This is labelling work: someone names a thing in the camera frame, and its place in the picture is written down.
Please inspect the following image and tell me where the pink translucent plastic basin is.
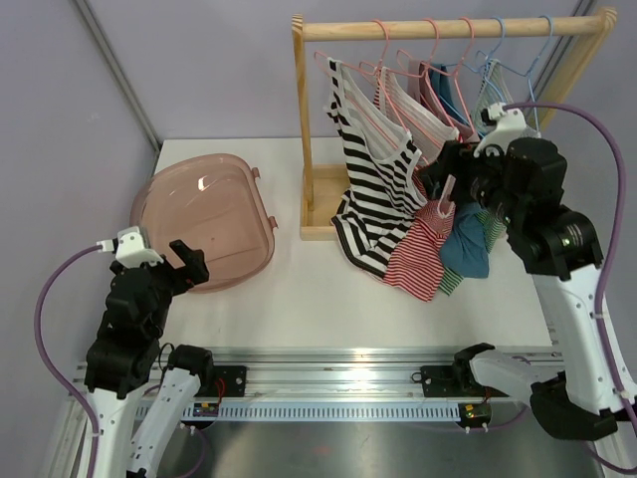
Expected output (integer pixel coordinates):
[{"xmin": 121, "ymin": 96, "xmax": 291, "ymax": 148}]
[{"xmin": 129, "ymin": 153, "xmax": 278, "ymax": 293}]

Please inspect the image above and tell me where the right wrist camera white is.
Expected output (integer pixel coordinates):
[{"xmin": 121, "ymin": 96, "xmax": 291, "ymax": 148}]
[{"xmin": 473, "ymin": 103, "xmax": 527, "ymax": 157}]

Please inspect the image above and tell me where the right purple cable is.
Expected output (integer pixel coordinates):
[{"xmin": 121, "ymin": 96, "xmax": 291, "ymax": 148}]
[{"xmin": 505, "ymin": 102, "xmax": 637, "ymax": 474}]

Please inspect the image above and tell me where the mauve pink tank top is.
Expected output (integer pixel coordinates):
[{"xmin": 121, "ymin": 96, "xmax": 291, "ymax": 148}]
[{"xmin": 407, "ymin": 60, "xmax": 480, "ymax": 142}]

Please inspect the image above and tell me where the wooden clothes rack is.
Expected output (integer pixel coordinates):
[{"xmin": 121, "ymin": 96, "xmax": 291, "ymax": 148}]
[{"xmin": 292, "ymin": 7, "xmax": 617, "ymax": 241}]

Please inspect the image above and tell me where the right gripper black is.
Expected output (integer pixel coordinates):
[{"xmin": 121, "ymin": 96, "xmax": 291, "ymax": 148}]
[{"xmin": 417, "ymin": 138, "xmax": 525, "ymax": 228}]

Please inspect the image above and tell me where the white slotted cable duct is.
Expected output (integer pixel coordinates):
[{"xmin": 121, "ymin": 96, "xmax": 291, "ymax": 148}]
[{"xmin": 180, "ymin": 401, "xmax": 460, "ymax": 422}]

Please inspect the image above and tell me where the blue wire hanger left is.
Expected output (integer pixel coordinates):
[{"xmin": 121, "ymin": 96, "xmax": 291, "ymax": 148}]
[{"xmin": 436, "ymin": 17, "xmax": 508, "ymax": 125}]

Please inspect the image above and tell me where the green white striped tank top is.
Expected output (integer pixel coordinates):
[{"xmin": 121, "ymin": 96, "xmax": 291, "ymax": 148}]
[{"xmin": 438, "ymin": 59, "xmax": 514, "ymax": 296}]

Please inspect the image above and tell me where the pink wire hanger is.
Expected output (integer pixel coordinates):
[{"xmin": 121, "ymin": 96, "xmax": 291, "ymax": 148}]
[
  {"xmin": 440, "ymin": 17, "xmax": 478, "ymax": 133},
  {"xmin": 358, "ymin": 18, "xmax": 462, "ymax": 143},
  {"xmin": 313, "ymin": 19, "xmax": 412, "ymax": 148}
]

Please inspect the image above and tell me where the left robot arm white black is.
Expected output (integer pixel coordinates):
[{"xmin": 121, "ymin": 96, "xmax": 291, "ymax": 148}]
[{"xmin": 85, "ymin": 240, "xmax": 215, "ymax": 477}]

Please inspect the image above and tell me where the red white striped tank top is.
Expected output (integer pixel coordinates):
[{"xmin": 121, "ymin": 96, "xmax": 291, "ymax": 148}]
[{"xmin": 374, "ymin": 67, "xmax": 459, "ymax": 302}]

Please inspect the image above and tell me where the black white striped tank top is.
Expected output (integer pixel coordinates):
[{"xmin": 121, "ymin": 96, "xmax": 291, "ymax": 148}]
[{"xmin": 325, "ymin": 58, "xmax": 426, "ymax": 279}]

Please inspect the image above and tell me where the aluminium mounting rail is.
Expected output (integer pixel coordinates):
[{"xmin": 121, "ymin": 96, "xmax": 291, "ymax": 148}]
[{"xmin": 74, "ymin": 347, "xmax": 608, "ymax": 399}]

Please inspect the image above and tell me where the purple cable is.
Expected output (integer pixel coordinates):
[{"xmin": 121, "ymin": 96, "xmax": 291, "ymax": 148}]
[
  {"xmin": 505, "ymin": 102, "xmax": 637, "ymax": 474},
  {"xmin": 33, "ymin": 244, "xmax": 208, "ymax": 478}
]

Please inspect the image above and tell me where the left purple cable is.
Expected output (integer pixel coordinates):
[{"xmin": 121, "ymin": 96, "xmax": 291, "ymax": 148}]
[{"xmin": 33, "ymin": 244, "xmax": 208, "ymax": 478}]

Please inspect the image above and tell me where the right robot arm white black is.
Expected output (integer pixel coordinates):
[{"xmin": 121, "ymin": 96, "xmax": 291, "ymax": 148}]
[{"xmin": 418, "ymin": 137, "xmax": 636, "ymax": 441}]

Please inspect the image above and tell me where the teal blue tank top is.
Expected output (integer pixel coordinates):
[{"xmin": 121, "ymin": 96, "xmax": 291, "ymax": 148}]
[{"xmin": 428, "ymin": 64, "xmax": 490, "ymax": 279}]

